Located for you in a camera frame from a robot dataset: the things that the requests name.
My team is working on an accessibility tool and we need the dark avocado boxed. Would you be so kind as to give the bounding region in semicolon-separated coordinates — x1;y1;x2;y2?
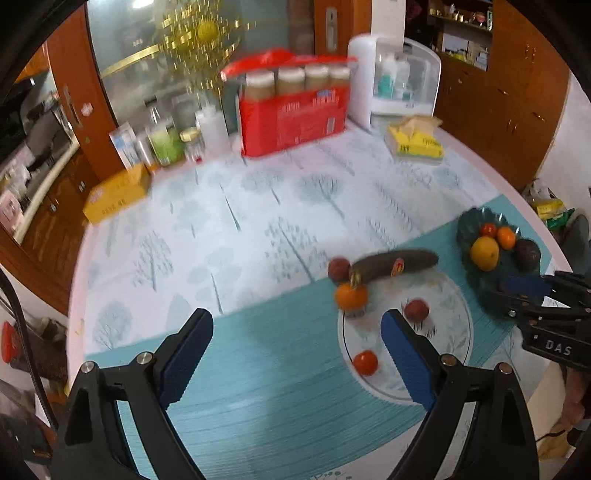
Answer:
512;238;541;273

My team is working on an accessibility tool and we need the orange tangerine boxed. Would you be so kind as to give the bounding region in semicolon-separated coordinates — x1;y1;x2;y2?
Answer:
334;283;369;312
496;226;517;251

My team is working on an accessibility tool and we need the yellow orange with sticker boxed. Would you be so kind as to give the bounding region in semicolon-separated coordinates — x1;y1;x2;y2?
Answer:
470;236;500;272

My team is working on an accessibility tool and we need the red cherry tomato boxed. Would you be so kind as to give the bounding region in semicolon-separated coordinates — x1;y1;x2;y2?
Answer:
479;223;498;239
353;350;379;377

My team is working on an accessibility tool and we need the dark red lychee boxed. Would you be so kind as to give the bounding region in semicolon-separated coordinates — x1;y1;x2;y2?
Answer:
404;298;430;324
328;257;351;284

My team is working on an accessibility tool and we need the dark overripe banana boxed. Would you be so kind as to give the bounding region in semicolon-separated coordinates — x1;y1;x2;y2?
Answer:
349;249;439;288

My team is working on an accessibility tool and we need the person right hand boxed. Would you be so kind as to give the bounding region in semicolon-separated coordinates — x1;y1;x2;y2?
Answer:
559;369;589;430

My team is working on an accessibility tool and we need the dark green scalloped plate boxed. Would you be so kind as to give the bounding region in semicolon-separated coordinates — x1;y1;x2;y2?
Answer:
456;207;546;318

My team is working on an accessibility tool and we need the yellow green snack bag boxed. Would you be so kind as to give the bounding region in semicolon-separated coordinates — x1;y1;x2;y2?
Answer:
524;179;575;230

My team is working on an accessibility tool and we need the white round printed placemat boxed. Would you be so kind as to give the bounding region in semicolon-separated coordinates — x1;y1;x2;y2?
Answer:
338;268;474;405

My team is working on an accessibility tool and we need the yellow tissue box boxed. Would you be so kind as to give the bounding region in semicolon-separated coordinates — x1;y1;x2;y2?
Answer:
385;115;445;161

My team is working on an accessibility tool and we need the brown wooden cabinet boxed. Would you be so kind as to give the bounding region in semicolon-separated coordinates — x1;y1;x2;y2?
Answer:
435;1;570;190

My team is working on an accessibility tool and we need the tree print tablecloth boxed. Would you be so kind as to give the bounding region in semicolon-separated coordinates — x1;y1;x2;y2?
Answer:
68;115;574;480

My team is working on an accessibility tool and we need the yellow cardboard box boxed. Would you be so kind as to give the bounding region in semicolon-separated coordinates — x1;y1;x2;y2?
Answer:
83;164;151;224

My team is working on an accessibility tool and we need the white clear storage case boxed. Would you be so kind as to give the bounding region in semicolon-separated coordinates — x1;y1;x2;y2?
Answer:
348;34;442;131

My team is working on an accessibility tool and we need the green label bottle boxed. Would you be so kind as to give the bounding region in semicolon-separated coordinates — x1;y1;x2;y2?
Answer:
146;98;184;167

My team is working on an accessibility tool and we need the red paper cup package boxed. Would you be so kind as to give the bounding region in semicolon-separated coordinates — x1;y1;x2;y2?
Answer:
221;48;358;158

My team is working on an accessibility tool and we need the glass sliding door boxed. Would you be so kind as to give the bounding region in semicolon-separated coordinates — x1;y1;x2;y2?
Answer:
86;1;315;132

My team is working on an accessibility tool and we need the black cable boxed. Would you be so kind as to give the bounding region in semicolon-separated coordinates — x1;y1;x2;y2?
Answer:
0;267;59;430

